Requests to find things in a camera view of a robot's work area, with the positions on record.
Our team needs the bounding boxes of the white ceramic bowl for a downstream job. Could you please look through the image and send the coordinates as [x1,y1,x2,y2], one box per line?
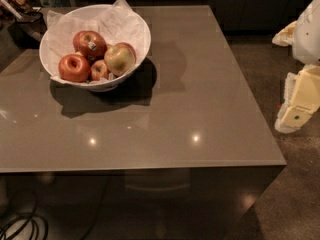
[38,3,152,93]

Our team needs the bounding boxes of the black cable on floor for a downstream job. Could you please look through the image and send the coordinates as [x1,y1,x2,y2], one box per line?
[0,197,50,240]

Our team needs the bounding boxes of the green red apple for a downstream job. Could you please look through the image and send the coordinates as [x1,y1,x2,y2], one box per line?
[104,42,136,77]

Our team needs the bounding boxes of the dark bag with strap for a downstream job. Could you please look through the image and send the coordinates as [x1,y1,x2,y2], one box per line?
[9,12,47,49]

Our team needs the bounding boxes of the small red yellow apple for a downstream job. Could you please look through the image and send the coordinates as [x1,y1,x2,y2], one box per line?
[90,60,109,81]

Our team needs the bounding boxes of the red apple front left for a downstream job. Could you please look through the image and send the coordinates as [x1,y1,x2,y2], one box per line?
[58,54,91,83]

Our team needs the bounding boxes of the white crumpled paper liner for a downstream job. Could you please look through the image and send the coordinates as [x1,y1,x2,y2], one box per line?
[45,0,147,85]

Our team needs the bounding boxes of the red apple with sticker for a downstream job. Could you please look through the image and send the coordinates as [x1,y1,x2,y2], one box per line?
[73,30,107,61]

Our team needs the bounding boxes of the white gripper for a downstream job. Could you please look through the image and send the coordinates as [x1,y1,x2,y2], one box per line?
[272,0,320,133]

